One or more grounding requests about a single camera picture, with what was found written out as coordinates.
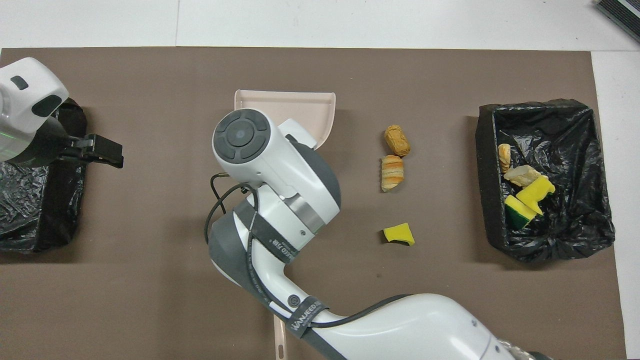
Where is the bin with black bag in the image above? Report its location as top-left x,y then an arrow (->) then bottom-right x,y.
474,98 -> 616,264
0,97 -> 89,254

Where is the beige plastic dustpan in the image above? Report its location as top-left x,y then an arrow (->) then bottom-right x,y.
234,89 -> 337,360

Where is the striped bread roll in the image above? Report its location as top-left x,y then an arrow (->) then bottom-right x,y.
380,154 -> 405,193

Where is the brown bread roll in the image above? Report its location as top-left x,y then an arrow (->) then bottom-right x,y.
384,124 -> 412,158

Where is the yellow sponge piece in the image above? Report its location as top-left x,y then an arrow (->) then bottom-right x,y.
382,222 -> 416,247

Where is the green and yellow sponge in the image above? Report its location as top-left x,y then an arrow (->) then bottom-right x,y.
503,194 -> 539,231

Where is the pale bread chunk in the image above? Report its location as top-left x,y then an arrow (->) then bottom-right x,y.
503,164 -> 542,188

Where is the yellow sponge block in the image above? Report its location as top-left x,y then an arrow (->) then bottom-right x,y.
515,174 -> 556,216

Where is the black stand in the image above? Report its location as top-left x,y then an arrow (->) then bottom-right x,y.
594,0 -> 640,44

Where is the black cable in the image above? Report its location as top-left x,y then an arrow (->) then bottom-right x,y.
203,171 -> 414,329

